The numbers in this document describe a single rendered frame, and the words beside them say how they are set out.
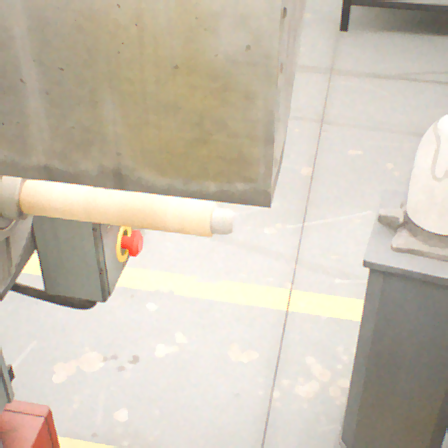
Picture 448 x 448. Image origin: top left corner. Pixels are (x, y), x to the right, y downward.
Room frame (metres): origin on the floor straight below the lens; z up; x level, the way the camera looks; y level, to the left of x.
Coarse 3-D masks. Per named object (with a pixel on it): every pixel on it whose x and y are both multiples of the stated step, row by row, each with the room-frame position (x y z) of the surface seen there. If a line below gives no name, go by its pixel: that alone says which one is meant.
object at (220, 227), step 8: (216, 208) 0.50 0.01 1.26; (224, 208) 0.50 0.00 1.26; (216, 216) 0.49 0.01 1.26; (224, 216) 0.49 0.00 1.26; (232, 216) 0.49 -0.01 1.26; (216, 224) 0.48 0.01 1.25; (224, 224) 0.48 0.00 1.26; (232, 224) 0.49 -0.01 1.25; (216, 232) 0.49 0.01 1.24; (224, 232) 0.48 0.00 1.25
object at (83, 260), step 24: (48, 216) 0.74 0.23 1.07; (48, 240) 0.74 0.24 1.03; (72, 240) 0.73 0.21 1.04; (96, 240) 0.73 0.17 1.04; (120, 240) 0.79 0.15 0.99; (48, 264) 0.74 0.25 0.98; (72, 264) 0.73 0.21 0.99; (96, 264) 0.73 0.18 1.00; (120, 264) 0.78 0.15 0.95; (24, 288) 0.75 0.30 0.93; (48, 288) 0.74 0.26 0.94; (72, 288) 0.73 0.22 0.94; (96, 288) 0.73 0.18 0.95
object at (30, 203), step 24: (24, 192) 0.52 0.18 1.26; (48, 192) 0.52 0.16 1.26; (72, 192) 0.52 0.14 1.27; (96, 192) 0.52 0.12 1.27; (120, 192) 0.52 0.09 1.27; (72, 216) 0.51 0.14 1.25; (96, 216) 0.50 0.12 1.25; (120, 216) 0.50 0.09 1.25; (144, 216) 0.49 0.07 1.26; (168, 216) 0.49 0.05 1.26; (192, 216) 0.49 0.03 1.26
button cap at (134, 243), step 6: (132, 234) 0.80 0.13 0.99; (138, 234) 0.80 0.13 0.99; (126, 240) 0.79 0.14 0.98; (132, 240) 0.79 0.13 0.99; (138, 240) 0.79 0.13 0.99; (126, 246) 0.79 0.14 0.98; (132, 246) 0.78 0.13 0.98; (138, 246) 0.79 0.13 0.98; (132, 252) 0.78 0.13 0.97; (138, 252) 0.78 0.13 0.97
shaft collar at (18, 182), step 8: (8, 176) 0.53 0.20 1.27; (0, 184) 0.53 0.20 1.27; (8, 184) 0.52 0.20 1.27; (16, 184) 0.52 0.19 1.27; (0, 192) 0.52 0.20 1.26; (8, 192) 0.52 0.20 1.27; (16, 192) 0.52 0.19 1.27; (0, 200) 0.52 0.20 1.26; (8, 200) 0.51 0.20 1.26; (16, 200) 0.51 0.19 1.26; (0, 208) 0.51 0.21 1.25; (8, 208) 0.51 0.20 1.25; (16, 208) 0.51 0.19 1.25; (8, 216) 0.52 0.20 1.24; (16, 216) 0.51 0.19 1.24; (24, 216) 0.52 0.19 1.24
